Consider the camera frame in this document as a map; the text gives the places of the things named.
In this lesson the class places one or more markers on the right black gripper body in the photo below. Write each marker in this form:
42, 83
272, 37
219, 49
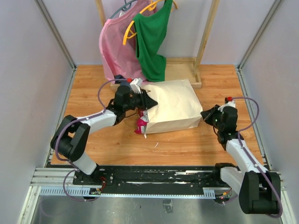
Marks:
217, 114

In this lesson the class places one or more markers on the pink REAL snack bag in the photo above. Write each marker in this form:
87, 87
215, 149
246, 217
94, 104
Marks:
142, 121

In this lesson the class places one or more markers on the pink mesh shirt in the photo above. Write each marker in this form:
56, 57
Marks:
119, 59

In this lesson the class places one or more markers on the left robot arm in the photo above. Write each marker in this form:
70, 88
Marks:
71, 137

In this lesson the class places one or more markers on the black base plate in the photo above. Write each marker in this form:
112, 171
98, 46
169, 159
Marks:
154, 180

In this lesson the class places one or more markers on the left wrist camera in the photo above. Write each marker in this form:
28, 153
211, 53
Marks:
135, 85

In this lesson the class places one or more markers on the green tank top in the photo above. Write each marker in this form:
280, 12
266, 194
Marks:
151, 32

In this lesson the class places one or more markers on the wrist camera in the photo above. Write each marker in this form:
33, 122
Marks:
135, 85
229, 101

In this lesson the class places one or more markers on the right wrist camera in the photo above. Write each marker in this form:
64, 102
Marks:
229, 101

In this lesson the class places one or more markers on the beige paper bag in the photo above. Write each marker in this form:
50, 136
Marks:
178, 106

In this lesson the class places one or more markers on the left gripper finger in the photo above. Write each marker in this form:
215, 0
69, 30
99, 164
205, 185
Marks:
149, 103
144, 94

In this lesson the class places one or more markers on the blue cloth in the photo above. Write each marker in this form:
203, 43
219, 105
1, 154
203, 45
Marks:
119, 77

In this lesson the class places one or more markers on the wooden clothes rack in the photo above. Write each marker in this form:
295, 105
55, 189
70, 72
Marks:
179, 67

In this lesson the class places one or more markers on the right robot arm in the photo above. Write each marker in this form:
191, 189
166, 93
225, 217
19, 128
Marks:
258, 189

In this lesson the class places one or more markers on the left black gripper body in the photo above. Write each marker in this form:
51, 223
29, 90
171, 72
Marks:
137, 101

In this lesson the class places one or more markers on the grey-blue clothes hanger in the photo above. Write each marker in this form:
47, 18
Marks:
127, 5

